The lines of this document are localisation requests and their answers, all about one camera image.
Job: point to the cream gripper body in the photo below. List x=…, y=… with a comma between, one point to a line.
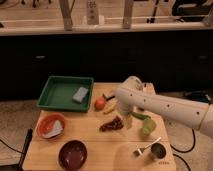
x=127, y=119

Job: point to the dark red grape bunch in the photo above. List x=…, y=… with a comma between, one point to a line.
x=115, y=124

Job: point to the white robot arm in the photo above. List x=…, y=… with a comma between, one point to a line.
x=194, y=114

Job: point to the green chili pepper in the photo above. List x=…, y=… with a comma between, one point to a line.
x=140, y=116

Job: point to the light green pear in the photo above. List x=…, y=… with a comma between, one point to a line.
x=148, y=126

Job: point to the orange tomato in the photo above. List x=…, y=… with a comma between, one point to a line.
x=100, y=103

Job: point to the small metal cup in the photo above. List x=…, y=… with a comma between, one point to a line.
x=158, y=151

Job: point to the grey sponge block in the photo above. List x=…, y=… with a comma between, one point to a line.
x=80, y=94

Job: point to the dark maroon bowl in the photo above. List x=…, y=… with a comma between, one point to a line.
x=72, y=155

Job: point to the white cloth in bowl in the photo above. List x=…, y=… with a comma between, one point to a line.
x=56, y=130

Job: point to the dark blue object on floor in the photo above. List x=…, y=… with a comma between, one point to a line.
x=199, y=96

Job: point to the green plastic tray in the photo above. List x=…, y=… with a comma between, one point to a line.
x=58, y=93

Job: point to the orange bowl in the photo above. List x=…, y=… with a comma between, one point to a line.
x=45, y=125

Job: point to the black bar at table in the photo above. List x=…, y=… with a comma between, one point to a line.
x=27, y=141

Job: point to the white remote on shelf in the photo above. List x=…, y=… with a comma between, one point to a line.
x=92, y=12

